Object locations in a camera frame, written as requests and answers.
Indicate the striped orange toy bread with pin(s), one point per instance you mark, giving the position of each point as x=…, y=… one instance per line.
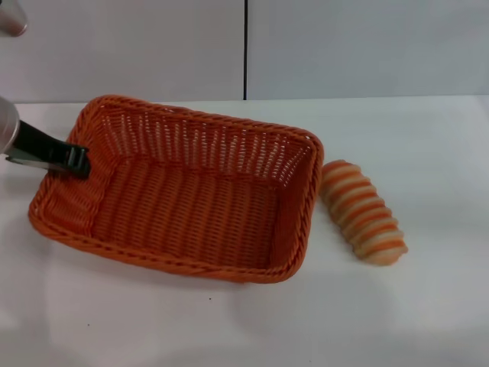
x=363, y=214

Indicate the orange woven plastic basket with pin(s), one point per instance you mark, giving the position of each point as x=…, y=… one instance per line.
x=183, y=214

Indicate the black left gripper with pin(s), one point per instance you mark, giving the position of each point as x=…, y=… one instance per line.
x=32, y=141

